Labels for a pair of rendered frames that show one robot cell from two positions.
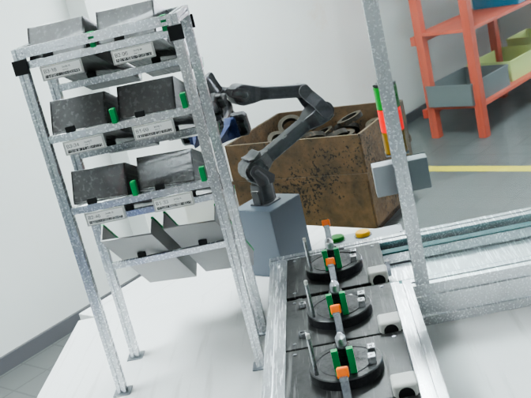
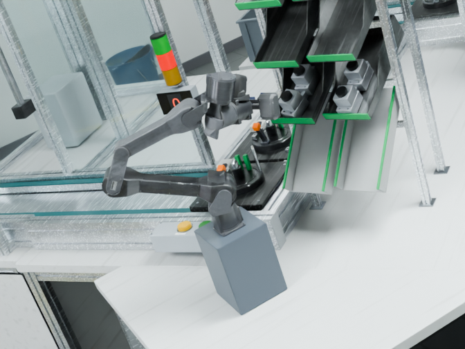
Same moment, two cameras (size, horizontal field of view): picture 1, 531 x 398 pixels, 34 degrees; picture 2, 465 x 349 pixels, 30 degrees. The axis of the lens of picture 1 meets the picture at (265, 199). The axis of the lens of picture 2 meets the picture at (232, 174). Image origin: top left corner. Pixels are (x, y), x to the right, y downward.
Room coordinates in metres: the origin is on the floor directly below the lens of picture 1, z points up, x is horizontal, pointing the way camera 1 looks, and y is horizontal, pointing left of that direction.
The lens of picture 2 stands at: (3.96, 0.93, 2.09)
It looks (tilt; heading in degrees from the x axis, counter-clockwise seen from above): 25 degrees down; 208
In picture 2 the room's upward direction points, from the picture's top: 19 degrees counter-clockwise
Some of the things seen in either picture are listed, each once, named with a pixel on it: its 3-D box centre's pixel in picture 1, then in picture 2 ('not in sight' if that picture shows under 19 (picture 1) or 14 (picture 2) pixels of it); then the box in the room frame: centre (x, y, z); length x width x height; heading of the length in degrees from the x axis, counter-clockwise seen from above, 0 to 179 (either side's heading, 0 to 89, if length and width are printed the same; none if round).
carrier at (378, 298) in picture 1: (337, 296); (270, 129); (1.68, -0.10, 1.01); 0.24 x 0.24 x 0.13; 84
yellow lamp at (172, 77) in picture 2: (394, 140); (171, 75); (1.80, -0.30, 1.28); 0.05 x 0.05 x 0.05
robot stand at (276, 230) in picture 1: (273, 234); (241, 260); (2.32, 0.00, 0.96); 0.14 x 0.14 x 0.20; 48
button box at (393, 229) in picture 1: (365, 245); (188, 236); (2.14, -0.23, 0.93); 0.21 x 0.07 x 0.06; 84
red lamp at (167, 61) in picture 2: (390, 118); (166, 59); (1.80, -0.30, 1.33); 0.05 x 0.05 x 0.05
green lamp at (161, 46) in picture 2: (386, 96); (160, 43); (1.80, -0.30, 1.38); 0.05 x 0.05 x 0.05
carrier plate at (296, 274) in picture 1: (335, 272); (242, 185); (1.94, -0.12, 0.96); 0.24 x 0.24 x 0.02; 84
